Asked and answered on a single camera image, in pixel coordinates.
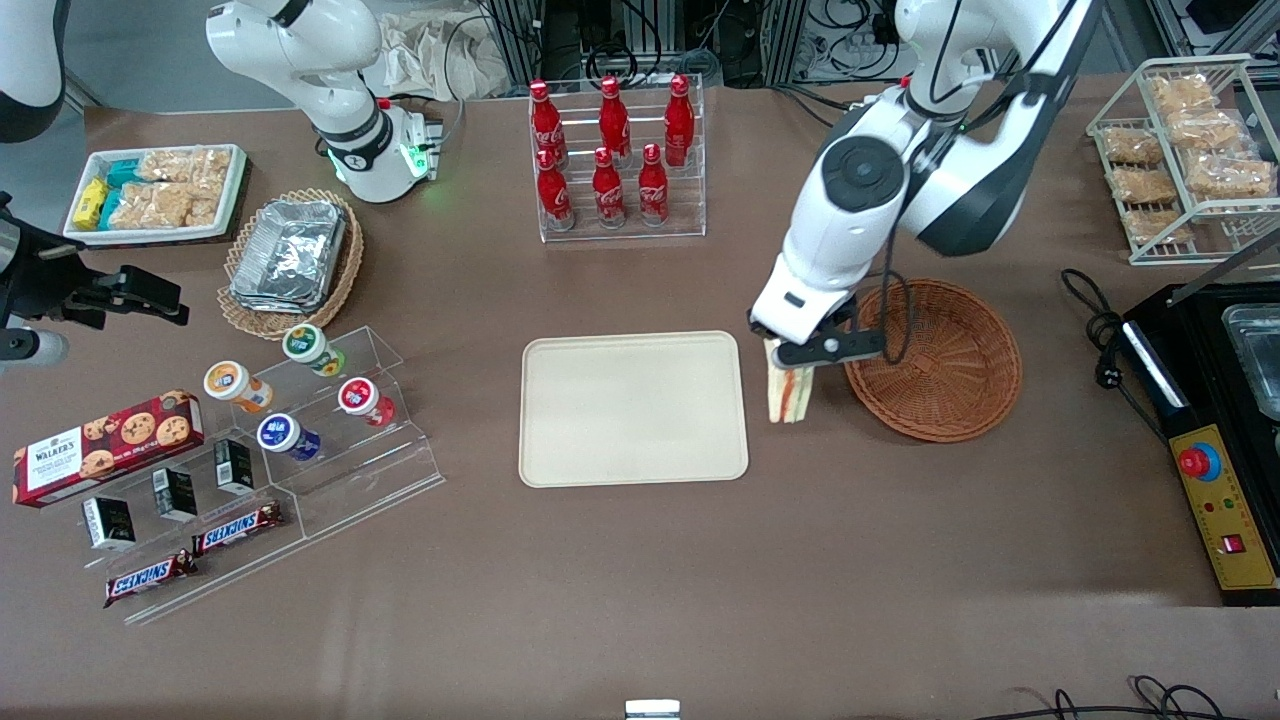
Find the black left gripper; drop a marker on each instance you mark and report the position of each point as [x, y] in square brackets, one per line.
[843, 313]

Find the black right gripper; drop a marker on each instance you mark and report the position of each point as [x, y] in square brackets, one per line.
[42, 283]

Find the triangular sandwich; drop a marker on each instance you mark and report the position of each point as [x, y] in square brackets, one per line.
[790, 398]

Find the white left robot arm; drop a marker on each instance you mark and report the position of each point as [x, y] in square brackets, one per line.
[850, 220]

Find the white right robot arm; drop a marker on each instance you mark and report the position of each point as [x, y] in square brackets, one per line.
[335, 100]

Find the white rectangular snack tray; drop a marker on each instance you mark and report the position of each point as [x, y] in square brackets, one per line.
[236, 190]

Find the brown round wicker basket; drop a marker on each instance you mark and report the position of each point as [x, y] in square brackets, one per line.
[950, 370]

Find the beige rectangular tray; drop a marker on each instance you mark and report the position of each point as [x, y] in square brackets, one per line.
[633, 410]

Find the light oval wicker basket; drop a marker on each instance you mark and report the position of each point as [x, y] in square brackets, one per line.
[345, 280]

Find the clear rice cracker bag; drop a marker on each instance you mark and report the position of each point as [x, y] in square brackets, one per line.
[188, 166]
[160, 205]

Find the teal snack pack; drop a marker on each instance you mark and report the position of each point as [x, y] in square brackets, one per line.
[111, 208]
[125, 174]

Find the yellow snack pack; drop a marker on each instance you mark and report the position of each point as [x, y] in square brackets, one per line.
[90, 205]

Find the orange lid yogurt cup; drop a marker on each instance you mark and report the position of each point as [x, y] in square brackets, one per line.
[228, 381]

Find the aluminium foil container stack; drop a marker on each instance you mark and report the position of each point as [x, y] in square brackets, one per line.
[290, 255]

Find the red Walkers cookie box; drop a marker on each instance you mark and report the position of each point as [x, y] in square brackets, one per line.
[110, 445]

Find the green lid yogurt cup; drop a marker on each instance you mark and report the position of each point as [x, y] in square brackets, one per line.
[305, 345]

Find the blue lid yogurt cup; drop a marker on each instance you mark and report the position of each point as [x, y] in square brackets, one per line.
[278, 433]

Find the small black carton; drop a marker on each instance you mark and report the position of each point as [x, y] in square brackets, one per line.
[110, 524]
[235, 467]
[176, 494]

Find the clear acrylic bottle rack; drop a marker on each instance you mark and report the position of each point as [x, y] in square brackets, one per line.
[690, 200]

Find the red cola bottle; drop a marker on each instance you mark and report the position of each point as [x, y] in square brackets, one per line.
[554, 195]
[607, 195]
[653, 192]
[679, 122]
[546, 120]
[613, 118]

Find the red lid yogurt cup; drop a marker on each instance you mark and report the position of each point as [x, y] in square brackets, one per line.
[357, 396]

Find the Snickers chocolate bar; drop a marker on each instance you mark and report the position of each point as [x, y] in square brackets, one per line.
[150, 579]
[238, 528]

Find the clear acrylic stepped display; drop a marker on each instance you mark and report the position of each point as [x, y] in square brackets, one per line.
[370, 480]

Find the crumpled white plastic bag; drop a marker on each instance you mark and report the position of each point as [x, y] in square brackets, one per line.
[430, 55]

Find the bagged fried snack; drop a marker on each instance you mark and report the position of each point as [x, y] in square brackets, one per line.
[1144, 185]
[1205, 130]
[1230, 175]
[1155, 226]
[1132, 146]
[1182, 93]

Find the black machine base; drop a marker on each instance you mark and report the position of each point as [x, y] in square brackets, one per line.
[1200, 340]

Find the thin grey metal bar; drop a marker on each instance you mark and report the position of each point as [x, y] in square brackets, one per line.
[1225, 268]

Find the yellow emergency stop control box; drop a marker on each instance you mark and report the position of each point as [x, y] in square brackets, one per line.
[1225, 520]

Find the clear metal-rimmed container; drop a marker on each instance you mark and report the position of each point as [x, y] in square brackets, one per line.
[1255, 360]

